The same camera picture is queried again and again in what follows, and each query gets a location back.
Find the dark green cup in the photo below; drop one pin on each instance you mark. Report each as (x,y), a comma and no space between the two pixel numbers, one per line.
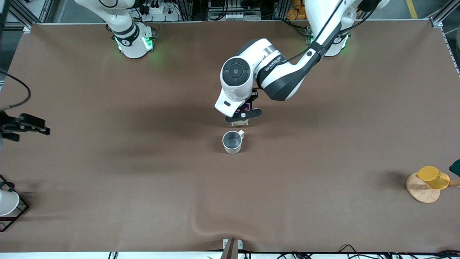
(455,168)

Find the white mug grey inside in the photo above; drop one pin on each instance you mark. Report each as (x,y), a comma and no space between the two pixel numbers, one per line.
(231,142)

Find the blue white milk carton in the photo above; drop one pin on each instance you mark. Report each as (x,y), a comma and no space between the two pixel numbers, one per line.
(239,124)

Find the orange snack packs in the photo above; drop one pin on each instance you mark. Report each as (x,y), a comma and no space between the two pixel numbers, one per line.
(296,10)

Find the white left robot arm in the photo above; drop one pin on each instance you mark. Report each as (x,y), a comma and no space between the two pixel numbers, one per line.
(284,72)

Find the wooden mug stand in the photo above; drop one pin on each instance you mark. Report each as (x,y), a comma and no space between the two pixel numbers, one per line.
(422,194)

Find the yellow plastic cup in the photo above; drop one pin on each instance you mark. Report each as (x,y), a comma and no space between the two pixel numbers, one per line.
(433,177)

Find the metal table clamp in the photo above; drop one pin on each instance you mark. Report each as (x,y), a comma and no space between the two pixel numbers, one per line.
(232,246)

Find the aluminium frame rail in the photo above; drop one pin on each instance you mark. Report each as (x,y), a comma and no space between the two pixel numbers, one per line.
(444,16)
(25,12)

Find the white power strip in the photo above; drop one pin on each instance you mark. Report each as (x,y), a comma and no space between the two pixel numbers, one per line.
(235,16)
(160,9)

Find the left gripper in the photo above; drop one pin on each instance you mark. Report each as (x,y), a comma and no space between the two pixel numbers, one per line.
(254,97)

